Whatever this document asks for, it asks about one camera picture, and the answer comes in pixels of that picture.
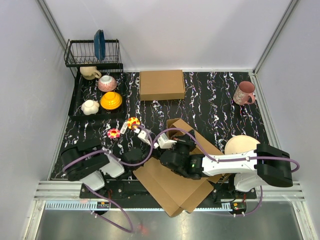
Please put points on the cream pink floral plate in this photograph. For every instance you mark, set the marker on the cream pink floral plate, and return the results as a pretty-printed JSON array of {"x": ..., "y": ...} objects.
[{"x": 240, "y": 144}]

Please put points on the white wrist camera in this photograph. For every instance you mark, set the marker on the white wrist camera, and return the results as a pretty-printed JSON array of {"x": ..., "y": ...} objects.
[
  {"x": 142, "y": 135},
  {"x": 163, "y": 142}
]

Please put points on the cream ceramic mug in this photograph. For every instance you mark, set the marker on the cream ceramic mug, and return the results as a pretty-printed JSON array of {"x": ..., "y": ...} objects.
[{"x": 90, "y": 72}]

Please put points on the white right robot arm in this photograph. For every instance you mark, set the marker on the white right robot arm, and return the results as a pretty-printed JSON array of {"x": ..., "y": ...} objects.
[{"x": 264, "y": 165}]

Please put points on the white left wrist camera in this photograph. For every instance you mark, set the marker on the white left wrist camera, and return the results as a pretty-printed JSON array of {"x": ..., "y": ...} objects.
[{"x": 142, "y": 135}]

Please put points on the orange sunflower plush toy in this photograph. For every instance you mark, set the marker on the orange sunflower plush toy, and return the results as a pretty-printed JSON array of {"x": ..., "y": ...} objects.
[{"x": 132, "y": 122}]

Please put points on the pink patterned bowl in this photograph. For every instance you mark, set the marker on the pink patterned bowl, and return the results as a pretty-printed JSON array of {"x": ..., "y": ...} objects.
[{"x": 107, "y": 83}]

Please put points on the pink patterned mug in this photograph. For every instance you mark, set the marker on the pink patterned mug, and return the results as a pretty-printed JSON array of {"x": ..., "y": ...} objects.
[{"x": 244, "y": 94}]

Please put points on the black wire dish rack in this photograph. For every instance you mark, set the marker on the black wire dish rack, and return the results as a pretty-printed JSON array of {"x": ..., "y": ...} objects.
[{"x": 81, "y": 55}]

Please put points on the pink sunflower plush toy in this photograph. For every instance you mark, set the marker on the pink sunflower plush toy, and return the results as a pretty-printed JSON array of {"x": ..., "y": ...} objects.
[{"x": 113, "y": 133}]

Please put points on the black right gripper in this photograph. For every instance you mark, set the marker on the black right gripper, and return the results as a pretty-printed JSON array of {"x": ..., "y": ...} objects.
[{"x": 184, "y": 140}]

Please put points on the brown cardboard box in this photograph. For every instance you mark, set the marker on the brown cardboard box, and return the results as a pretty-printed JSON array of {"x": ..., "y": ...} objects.
[
  {"x": 160, "y": 85},
  {"x": 174, "y": 193}
]

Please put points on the orange yellow ribbed bowl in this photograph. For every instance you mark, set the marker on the orange yellow ribbed bowl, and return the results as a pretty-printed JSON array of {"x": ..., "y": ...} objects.
[{"x": 111, "y": 100}]

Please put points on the blue plate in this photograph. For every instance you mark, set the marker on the blue plate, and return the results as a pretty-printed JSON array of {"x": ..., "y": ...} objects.
[{"x": 99, "y": 45}]

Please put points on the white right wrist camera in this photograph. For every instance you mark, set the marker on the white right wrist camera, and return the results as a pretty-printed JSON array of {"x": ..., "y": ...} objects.
[{"x": 163, "y": 142}]

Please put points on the white flower-shaped cup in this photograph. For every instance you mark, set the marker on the white flower-shaped cup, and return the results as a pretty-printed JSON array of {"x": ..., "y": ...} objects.
[{"x": 90, "y": 107}]

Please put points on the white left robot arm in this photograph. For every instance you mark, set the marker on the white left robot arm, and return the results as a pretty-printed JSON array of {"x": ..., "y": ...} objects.
[{"x": 89, "y": 162}]

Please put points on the closed brown cardboard box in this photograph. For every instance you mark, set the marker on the closed brown cardboard box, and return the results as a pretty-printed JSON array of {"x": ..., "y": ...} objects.
[{"x": 160, "y": 85}]

